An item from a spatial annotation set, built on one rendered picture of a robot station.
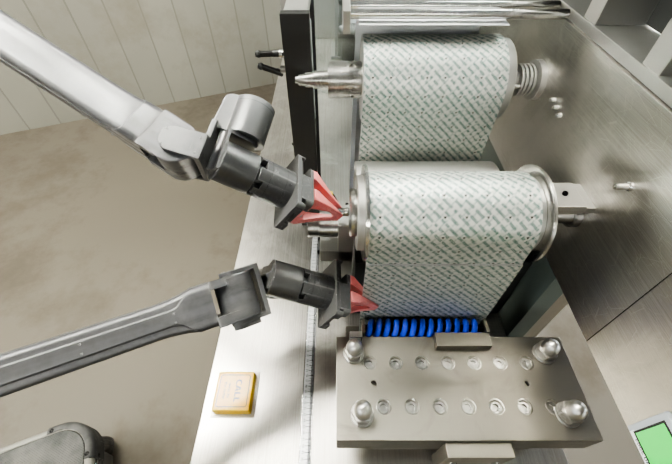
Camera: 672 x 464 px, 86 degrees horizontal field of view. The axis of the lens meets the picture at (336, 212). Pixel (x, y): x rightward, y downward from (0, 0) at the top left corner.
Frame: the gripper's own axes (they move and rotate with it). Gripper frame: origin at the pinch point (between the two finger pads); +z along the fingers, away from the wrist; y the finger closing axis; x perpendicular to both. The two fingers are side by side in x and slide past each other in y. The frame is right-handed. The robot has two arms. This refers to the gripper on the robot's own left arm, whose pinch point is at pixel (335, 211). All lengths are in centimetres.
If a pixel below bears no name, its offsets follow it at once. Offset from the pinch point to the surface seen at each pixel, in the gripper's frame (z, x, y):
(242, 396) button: 3.4, -35.4, 18.9
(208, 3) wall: -28, -99, -262
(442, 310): 25.4, -2.5, 9.6
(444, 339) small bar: 25.3, -3.6, 14.6
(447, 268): 15.2, 7.1, 9.2
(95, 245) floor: -30, -182, -89
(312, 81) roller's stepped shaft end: -8.0, 5.7, -22.9
